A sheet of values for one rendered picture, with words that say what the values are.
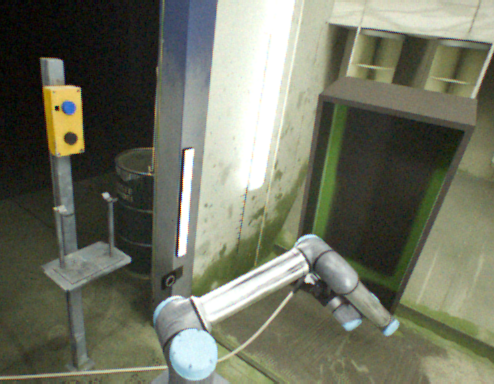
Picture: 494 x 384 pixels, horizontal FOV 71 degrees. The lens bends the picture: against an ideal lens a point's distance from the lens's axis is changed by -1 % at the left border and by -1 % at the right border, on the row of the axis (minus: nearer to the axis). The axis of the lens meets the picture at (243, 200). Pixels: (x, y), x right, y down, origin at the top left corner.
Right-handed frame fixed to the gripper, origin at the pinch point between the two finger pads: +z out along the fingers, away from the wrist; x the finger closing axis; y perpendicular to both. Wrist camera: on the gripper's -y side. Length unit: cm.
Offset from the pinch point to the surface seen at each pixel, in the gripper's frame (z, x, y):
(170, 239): 54, -49, 31
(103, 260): 45, -88, 39
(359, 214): 8.9, 27.5, -36.7
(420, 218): -17, 30, -57
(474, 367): -92, 110, 1
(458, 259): -38, 122, -46
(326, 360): -34, 39, 47
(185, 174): 60, -60, -7
